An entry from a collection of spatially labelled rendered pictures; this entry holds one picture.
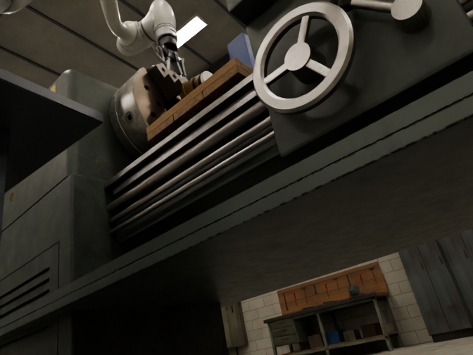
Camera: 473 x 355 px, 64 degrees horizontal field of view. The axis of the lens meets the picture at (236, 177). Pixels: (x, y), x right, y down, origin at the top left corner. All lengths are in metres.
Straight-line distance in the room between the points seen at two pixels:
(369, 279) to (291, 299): 1.66
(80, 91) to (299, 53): 0.83
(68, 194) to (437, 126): 0.86
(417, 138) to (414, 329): 7.04
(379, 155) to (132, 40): 1.42
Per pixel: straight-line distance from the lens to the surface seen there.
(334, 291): 7.76
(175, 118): 0.88
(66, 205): 1.05
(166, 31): 1.65
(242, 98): 0.78
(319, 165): 0.46
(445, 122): 0.42
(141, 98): 1.12
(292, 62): 0.54
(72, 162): 1.10
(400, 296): 7.43
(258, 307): 8.65
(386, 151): 0.43
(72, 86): 1.24
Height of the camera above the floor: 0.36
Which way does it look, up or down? 25 degrees up
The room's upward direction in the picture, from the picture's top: 12 degrees counter-clockwise
